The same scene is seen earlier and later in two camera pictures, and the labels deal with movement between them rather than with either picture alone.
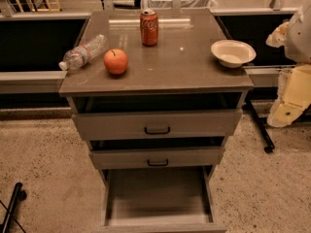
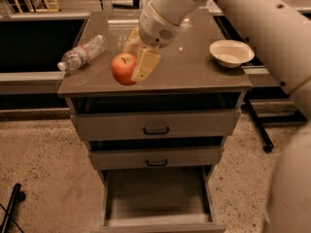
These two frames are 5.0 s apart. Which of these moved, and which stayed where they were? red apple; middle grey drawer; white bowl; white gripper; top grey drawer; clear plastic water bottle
Moved: white gripper; red apple
Stayed: clear plastic water bottle; middle grey drawer; top grey drawer; white bowl
